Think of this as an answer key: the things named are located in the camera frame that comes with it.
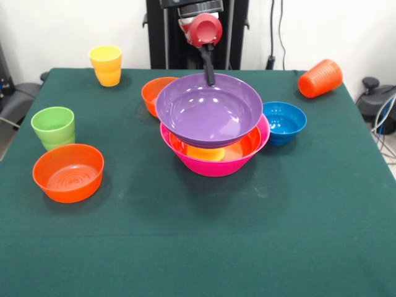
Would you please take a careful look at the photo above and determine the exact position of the orange plastic cup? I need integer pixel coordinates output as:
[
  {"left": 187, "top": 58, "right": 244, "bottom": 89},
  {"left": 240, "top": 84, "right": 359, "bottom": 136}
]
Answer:
[{"left": 298, "top": 59, "right": 343, "bottom": 99}]

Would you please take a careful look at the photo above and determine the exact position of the dark green table cloth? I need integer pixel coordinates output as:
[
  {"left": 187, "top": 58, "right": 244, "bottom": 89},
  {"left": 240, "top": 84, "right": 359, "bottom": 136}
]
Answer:
[{"left": 0, "top": 67, "right": 396, "bottom": 297}]

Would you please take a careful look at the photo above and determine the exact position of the large orange plastic bowl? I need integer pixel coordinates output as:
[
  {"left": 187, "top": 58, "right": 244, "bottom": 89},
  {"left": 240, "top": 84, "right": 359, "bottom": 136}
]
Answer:
[{"left": 168, "top": 126, "right": 262, "bottom": 162}]

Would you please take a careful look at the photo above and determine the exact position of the small orange plastic bowl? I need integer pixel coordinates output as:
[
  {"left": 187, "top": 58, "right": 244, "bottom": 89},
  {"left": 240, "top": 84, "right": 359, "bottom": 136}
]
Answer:
[
  {"left": 141, "top": 77, "right": 180, "bottom": 118},
  {"left": 32, "top": 144, "right": 105, "bottom": 204}
]

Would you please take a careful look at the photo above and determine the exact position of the yellow plastic cup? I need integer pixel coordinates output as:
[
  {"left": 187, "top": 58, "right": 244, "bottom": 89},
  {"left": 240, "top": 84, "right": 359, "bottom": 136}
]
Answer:
[
  {"left": 187, "top": 145, "right": 226, "bottom": 162},
  {"left": 88, "top": 45, "right": 123, "bottom": 87}
]

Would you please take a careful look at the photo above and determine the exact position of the black hanging wall cable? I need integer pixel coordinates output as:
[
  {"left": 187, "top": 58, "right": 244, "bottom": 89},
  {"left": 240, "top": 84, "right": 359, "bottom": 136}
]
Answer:
[{"left": 267, "top": 0, "right": 287, "bottom": 71}]

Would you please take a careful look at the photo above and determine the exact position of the tangle of floor cables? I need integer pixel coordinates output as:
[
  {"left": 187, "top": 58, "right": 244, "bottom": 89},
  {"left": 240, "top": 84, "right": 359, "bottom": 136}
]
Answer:
[{"left": 370, "top": 94, "right": 396, "bottom": 165}]

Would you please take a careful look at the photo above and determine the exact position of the blue plastic bowl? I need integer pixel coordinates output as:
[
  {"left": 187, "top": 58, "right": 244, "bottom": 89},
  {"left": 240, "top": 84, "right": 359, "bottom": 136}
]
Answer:
[{"left": 262, "top": 101, "right": 308, "bottom": 146}]

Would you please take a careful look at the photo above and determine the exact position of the green plastic cup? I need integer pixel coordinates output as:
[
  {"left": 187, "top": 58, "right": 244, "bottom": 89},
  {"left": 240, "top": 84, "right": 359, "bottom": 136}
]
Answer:
[{"left": 30, "top": 106, "right": 76, "bottom": 152}]

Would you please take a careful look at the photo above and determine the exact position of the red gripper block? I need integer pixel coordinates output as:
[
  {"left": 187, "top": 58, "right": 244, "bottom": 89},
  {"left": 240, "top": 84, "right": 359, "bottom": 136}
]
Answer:
[{"left": 178, "top": 13, "right": 224, "bottom": 87}]

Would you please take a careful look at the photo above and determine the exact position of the large pink plastic bowl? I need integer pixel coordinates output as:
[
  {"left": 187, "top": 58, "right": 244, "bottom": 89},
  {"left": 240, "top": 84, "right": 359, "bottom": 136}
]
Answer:
[{"left": 159, "top": 114, "right": 272, "bottom": 178}]

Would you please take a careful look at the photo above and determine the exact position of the black column stand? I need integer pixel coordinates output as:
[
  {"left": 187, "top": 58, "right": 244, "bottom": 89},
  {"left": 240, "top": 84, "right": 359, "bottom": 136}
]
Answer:
[{"left": 142, "top": 0, "right": 251, "bottom": 71}]

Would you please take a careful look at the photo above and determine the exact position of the purple plastic bowl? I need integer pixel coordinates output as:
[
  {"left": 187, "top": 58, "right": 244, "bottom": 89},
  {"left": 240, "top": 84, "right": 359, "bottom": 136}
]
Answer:
[{"left": 155, "top": 72, "right": 264, "bottom": 149}]

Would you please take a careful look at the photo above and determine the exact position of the black chair base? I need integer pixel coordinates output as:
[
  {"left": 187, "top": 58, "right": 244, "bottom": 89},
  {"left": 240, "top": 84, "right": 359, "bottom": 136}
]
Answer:
[
  {"left": 0, "top": 82, "right": 41, "bottom": 124},
  {"left": 355, "top": 76, "right": 396, "bottom": 136}
]

